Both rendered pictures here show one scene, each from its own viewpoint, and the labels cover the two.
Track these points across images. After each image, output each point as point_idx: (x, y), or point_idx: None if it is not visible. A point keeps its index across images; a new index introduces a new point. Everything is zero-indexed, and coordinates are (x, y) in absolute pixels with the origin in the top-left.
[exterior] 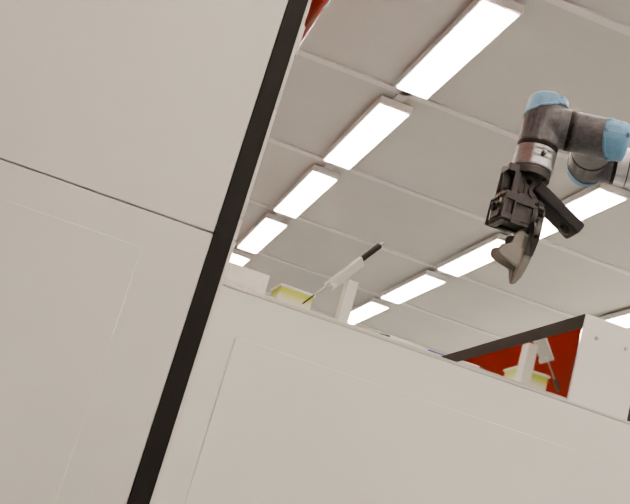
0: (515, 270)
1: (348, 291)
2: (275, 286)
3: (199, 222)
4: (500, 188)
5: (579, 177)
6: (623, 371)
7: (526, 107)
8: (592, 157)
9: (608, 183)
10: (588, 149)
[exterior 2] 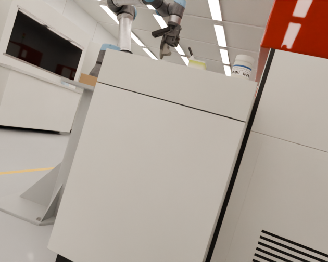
0: (162, 56)
1: None
2: (206, 64)
3: None
4: (178, 35)
5: (151, 3)
6: None
7: (185, 4)
8: (162, 14)
9: (144, 3)
10: (166, 16)
